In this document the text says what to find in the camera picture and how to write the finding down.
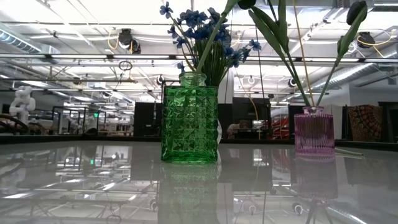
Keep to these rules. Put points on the red background equipment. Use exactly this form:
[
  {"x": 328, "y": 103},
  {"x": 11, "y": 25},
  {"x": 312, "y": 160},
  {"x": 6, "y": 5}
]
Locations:
[{"x": 280, "y": 127}]

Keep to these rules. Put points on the black background cabinet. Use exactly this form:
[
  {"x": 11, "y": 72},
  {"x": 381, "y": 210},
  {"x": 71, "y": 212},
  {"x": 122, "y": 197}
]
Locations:
[
  {"x": 146, "y": 119},
  {"x": 245, "y": 109}
]

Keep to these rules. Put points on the dark purple artificial tulip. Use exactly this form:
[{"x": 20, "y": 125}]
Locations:
[
  {"x": 345, "y": 43},
  {"x": 270, "y": 31}
]

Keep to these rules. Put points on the silver ceiling air duct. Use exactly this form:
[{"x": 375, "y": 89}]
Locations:
[{"x": 357, "y": 73}]

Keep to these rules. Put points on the patterned brown rug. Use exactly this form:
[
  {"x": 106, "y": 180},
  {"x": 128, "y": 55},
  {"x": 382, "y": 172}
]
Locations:
[{"x": 365, "y": 123}]

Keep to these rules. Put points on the blue artificial flower bunch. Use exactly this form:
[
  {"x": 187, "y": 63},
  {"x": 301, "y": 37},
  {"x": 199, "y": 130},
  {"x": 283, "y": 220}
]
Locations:
[
  {"x": 192, "y": 17},
  {"x": 236, "y": 56}
]

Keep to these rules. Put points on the green square glass vase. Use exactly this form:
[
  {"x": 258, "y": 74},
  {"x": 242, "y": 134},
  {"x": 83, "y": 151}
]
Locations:
[{"x": 189, "y": 124}]

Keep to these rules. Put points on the person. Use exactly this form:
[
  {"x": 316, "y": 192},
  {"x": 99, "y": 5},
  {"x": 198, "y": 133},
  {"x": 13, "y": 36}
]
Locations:
[{"x": 237, "y": 127}]

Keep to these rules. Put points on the pink ribbed glass vase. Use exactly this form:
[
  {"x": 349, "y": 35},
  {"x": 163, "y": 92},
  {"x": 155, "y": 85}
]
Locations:
[{"x": 314, "y": 133}]

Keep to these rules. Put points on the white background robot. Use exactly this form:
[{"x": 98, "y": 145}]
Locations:
[{"x": 23, "y": 104}]

